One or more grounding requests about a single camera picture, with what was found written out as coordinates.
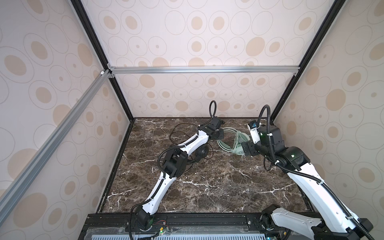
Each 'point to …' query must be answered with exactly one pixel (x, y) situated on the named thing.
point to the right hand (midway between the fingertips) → (253, 138)
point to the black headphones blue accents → (201, 153)
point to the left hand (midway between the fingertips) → (226, 130)
